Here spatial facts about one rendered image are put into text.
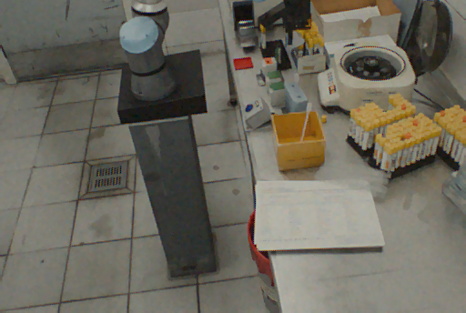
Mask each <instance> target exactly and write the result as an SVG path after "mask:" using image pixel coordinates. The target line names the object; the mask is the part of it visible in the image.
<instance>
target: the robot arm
mask: <svg viewBox="0 0 466 313"><path fill-rule="evenodd" d="M251 1H255V2H263V1H267V0H251ZM131 14H132V19H131V20H129V21H128V22H125V23H124V24H123V25H122V27H121V28H120V30H119V37H120V43H121V45H122V47H123V48H124V51H125V54H126V57H127V63H128V66H129V67H130V70H131V74H132V76H131V90H132V93H133V95H134V97H135V98H136V99H137V100H140V101H144V102H153V101H157V100H160V99H162V98H164V97H166V96H168V95H170V94H172V93H173V91H174V90H175V89H176V87H177V80H176V77H175V75H174V73H173V72H172V70H171V69H170V68H169V66H168V65H167V64H166V60H165V55H164V51H163V47H162V45H163V42H164V39H165V33H166V30H167V28H168V25H169V12H168V10H167V2H166V0H132V1H131ZM280 18H282V22H283V32H284V39H285V47H286V49H287V51H288V52H289V54H290V53H291V49H292V48H293V47H295V46H299V45H303V44H304V42H305V40H304V38H301V37H302V34H300V33H298V31H296V30H302V29H304V30H308V29H311V13H310V0H283V2H280V3H279V4H278V5H276V6H274V7H273V8H271V9H270V10H268V11H267V12H266V13H264V14H263V15H261V16H260V17H259V21H260V24H261V25H262V27H269V26H270V25H271V24H273V23H274V22H276V21H277V20H279V19H280ZM307 20H310V23H308V21H307ZM308 25H309V26H308Z"/></svg>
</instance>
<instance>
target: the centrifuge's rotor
mask: <svg viewBox="0 0 466 313"><path fill-rule="evenodd" d="M347 71H348V72H349V73H350V74H352V75H354V76H359V77H363V78H367V79H384V78H389V77H394V76H396V75H397V71H396V68H394V67H393V66H392V65H391V64H390V63H389V61H388V60H387V59H383V58H380V57H377V56H364V57H362V58H360V57H359V58H358V59H356V60H355V61H354V62H353V63H351V64H350V65H349V66H348V67H347Z"/></svg>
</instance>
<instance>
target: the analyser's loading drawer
mask: <svg viewBox="0 0 466 313"><path fill-rule="evenodd" d="M235 20H236V24H237V28H238V33H239V36H240V40H241V46H248V45H259V44H258V35H257V33H256V30H255V26H253V21H252V19H251V17H250V16H247V17H240V18H235Z"/></svg>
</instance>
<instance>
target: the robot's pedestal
mask: <svg viewBox="0 0 466 313"><path fill-rule="evenodd" d="M128 128H129V132H130V134H131V137H132V140H133V143H134V146H135V150H136V155H137V161H138V163H139V166H140V170H141V172H142V176H143V178H144V181H145V188H146V190H147V195H148V198H149V201H150V205H151V207H152V210H153V214H154V217H155V222H156V226H157V231H158V234H159V236H160V239H161V243H162V245H163V249H164V251H165V254H166V261H167V265H168V269H169V272H170V275H171V277H172V278H174V277H180V276H185V275H192V274H197V273H203V272H204V273H209V272H215V271H216V266H215V258H214V248H213V240H212V229H211V225H210V219H209V215H208V206H207V201H206V196H205V191H204V187H203V181H202V171H201V166H200V162H199V157H198V148H197V142H196V139H195V133H194V128H193V123H192V115H191V116H179V117H172V118H166V119H159V120H154V121H147V122H140V123H128Z"/></svg>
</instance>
